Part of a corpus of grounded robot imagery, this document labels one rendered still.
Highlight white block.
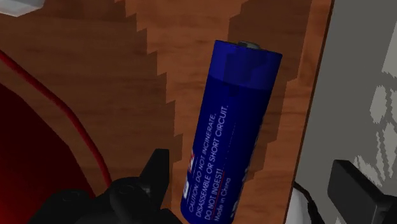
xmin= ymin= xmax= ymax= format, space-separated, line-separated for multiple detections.
xmin=0 ymin=0 xmax=46 ymax=18

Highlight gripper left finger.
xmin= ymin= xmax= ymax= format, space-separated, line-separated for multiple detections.
xmin=27 ymin=148 xmax=185 ymax=224

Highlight blue cylindrical battery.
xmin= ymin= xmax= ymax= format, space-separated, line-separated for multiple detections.
xmin=180 ymin=39 xmax=283 ymax=224

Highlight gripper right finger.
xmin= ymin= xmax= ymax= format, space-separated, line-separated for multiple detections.
xmin=327 ymin=159 xmax=397 ymax=224

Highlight brown wooden table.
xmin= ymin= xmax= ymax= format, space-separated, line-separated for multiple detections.
xmin=0 ymin=0 xmax=337 ymax=224

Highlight red bowl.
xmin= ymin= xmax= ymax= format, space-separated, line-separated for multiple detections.
xmin=0 ymin=49 xmax=113 ymax=224

